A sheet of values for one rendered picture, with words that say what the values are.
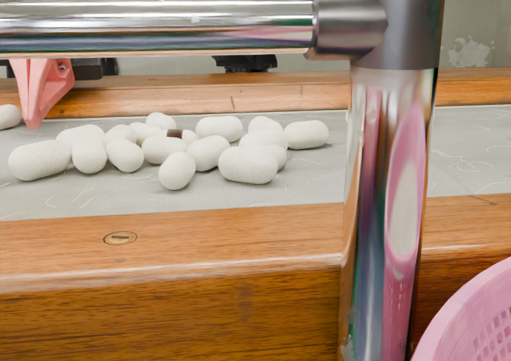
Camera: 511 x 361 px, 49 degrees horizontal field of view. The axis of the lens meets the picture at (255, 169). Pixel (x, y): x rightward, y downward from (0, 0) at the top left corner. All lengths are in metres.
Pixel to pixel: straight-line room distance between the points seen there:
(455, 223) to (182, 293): 0.10
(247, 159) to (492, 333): 0.19
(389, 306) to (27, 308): 0.11
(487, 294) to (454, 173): 0.21
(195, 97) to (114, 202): 0.24
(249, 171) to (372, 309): 0.17
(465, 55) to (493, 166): 2.28
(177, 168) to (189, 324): 0.14
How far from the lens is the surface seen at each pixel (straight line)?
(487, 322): 0.17
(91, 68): 0.52
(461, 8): 2.64
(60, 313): 0.19
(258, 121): 0.41
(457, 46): 2.65
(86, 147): 0.36
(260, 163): 0.32
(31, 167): 0.35
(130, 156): 0.35
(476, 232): 0.22
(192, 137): 0.39
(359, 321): 0.17
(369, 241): 0.16
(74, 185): 0.35
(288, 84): 0.56
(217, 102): 0.53
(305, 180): 0.34
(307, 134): 0.40
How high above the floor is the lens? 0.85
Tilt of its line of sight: 17 degrees down
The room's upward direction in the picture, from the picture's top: straight up
